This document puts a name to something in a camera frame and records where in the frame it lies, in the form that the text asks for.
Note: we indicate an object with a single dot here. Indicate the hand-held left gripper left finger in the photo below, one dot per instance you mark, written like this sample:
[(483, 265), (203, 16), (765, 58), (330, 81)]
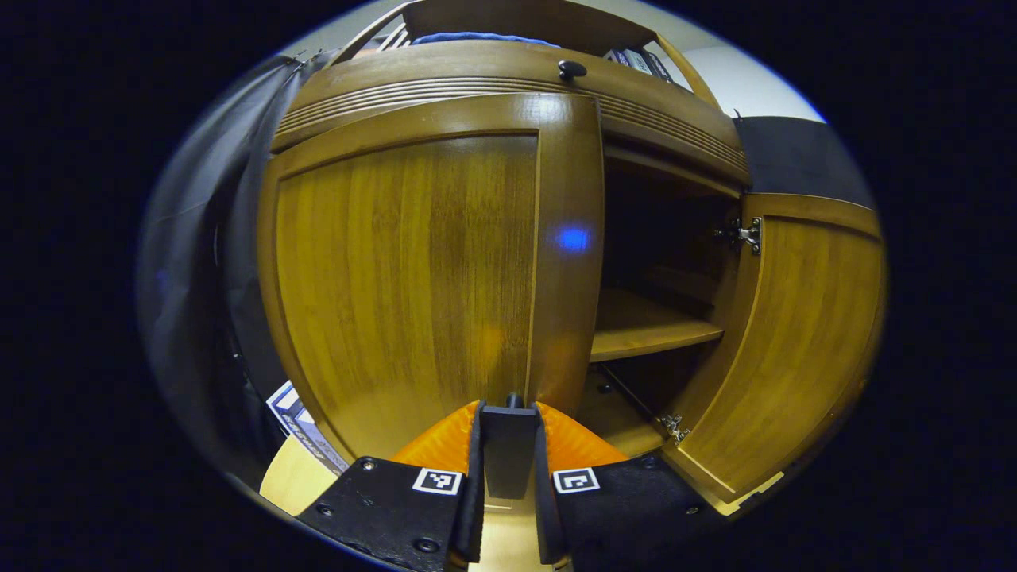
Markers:
[(469, 508)]

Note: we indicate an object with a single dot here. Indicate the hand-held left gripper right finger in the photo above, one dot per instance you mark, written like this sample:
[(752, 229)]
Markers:
[(547, 508)]

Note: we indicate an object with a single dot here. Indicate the wooden shoe cabinet door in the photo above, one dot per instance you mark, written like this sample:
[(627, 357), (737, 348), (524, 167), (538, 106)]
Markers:
[(794, 342), (397, 278)]

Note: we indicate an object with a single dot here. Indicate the wooden shoe cabinet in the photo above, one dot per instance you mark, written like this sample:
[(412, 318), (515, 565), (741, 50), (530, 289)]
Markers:
[(516, 16)]

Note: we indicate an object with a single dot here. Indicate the metal door hinge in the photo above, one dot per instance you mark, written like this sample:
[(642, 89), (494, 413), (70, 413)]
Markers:
[(675, 429), (747, 235)]

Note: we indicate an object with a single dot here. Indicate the wooden inner shelf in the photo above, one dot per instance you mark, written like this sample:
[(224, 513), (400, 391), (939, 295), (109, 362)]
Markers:
[(636, 326)]

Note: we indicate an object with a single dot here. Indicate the black backdrop cloth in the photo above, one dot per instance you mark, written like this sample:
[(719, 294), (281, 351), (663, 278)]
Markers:
[(199, 278)]

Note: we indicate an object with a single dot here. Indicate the black round drawer knob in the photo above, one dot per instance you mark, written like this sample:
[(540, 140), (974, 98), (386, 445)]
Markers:
[(572, 69)]

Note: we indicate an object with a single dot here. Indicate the wooden drawer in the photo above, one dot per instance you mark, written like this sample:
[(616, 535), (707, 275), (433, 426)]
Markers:
[(445, 67)]

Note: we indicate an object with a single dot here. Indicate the book with picture cover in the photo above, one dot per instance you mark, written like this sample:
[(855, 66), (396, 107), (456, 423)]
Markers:
[(616, 57)]

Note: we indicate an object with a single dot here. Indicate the grey spine book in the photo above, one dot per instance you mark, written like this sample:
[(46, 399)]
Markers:
[(638, 61)]

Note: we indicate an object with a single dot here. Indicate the blue towel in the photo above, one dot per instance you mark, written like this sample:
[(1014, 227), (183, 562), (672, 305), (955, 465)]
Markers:
[(477, 36)]

